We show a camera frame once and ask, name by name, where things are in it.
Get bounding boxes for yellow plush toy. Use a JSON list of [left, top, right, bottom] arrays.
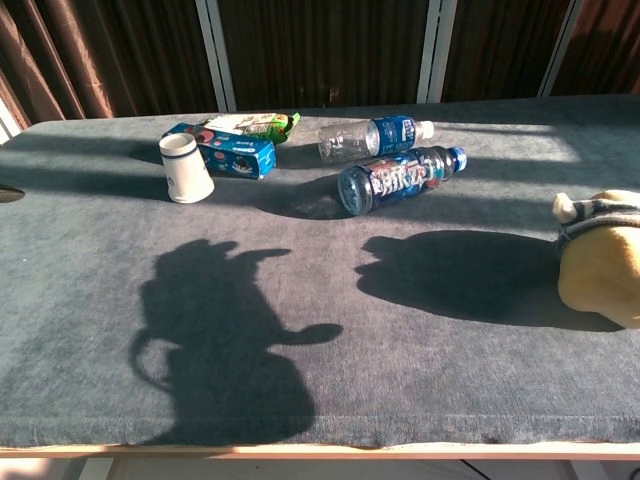
[[552, 188, 640, 330]]

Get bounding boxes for dark brown curtain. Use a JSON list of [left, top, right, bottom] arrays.
[[442, 0, 571, 104], [219, 0, 431, 112], [0, 0, 219, 131]]

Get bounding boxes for white paper cup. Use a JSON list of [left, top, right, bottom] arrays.
[[158, 132, 216, 205]]

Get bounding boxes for blue cookie box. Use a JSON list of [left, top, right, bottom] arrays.
[[162, 122, 278, 181]]

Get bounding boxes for green snack packet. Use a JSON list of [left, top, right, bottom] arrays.
[[203, 111, 302, 145]]

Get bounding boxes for clear bottle with blue label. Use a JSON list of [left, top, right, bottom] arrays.
[[318, 114, 435, 165]]

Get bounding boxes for dark blue sports drink bottle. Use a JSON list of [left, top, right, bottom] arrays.
[[337, 145, 469, 217]]

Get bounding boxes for grey-blue table cloth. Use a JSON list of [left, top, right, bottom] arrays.
[[0, 94, 640, 449]]

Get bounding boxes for reddish brown curtain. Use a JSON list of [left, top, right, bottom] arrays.
[[552, 0, 640, 97]]

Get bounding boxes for white window frame post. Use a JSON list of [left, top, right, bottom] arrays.
[[416, 0, 459, 105], [194, 0, 239, 114], [537, 0, 584, 98], [0, 97, 24, 146]]

